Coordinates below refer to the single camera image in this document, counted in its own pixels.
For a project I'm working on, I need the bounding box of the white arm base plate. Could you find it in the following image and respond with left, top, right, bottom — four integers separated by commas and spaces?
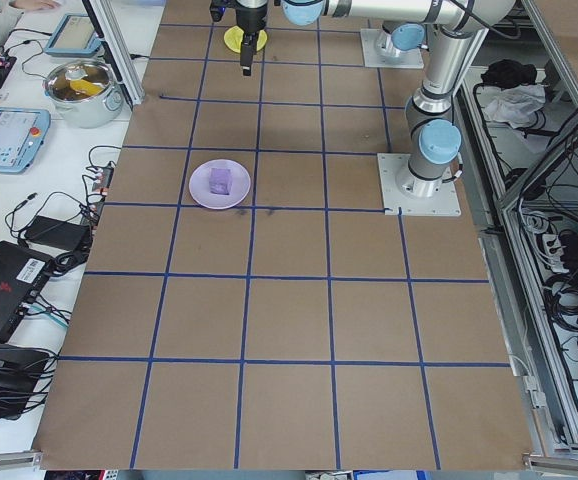
377, 152, 463, 217
360, 28, 426, 69

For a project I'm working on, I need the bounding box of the purple foam block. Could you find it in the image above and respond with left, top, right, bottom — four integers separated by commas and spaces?
208, 167, 233, 196

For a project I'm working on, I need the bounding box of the black docking box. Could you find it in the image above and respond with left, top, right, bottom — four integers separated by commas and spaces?
0, 342, 55, 424

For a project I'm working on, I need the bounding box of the aluminium diagonal strut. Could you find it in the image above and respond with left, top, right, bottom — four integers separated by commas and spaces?
456, 27, 493, 96
498, 92, 578, 211

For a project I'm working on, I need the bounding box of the steel pot with lid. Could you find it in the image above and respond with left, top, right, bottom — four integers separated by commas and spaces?
43, 58, 123, 130

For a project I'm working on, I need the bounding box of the V-shaped metal bar frame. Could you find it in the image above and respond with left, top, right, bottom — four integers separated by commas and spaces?
456, 0, 578, 464

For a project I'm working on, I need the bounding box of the black cloth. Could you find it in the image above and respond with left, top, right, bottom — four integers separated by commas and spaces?
481, 58, 540, 87

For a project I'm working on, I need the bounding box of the purple plate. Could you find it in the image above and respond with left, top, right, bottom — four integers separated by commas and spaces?
188, 158, 253, 210

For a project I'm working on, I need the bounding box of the aluminium rail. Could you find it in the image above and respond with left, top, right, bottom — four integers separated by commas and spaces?
521, 451, 578, 474
0, 448, 44, 472

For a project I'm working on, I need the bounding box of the black USB hub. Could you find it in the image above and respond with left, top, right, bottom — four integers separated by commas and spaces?
86, 164, 117, 199

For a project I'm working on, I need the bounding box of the blue-framed teach pendant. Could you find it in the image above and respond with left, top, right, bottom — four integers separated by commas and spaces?
45, 13, 103, 57
0, 107, 52, 175

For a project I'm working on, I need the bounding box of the large black power adapter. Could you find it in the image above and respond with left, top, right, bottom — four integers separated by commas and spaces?
23, 214, 93, 251

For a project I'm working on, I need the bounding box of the white cloth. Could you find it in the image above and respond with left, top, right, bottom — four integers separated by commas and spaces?
483, 83, 550, 130

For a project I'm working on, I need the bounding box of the black coiled cable bundle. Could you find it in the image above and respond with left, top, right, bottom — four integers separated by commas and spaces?
543, 269, 578, 332

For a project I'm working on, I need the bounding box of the white power strip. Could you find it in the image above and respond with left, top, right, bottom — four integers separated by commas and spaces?
538, 232, 568, 274

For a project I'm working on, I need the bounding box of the yellow plate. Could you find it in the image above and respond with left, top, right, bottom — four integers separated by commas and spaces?
223, 25, 270, 53

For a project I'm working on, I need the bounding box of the aluminium frame post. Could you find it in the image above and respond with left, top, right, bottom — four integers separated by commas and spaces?
81, 0, 145, 105

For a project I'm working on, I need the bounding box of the black looped cable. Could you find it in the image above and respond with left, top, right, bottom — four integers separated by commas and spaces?
87, 144, 126, 175

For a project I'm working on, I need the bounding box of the grey metal corner bracket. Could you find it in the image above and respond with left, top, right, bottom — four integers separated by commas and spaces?
523, 374, 546, 409

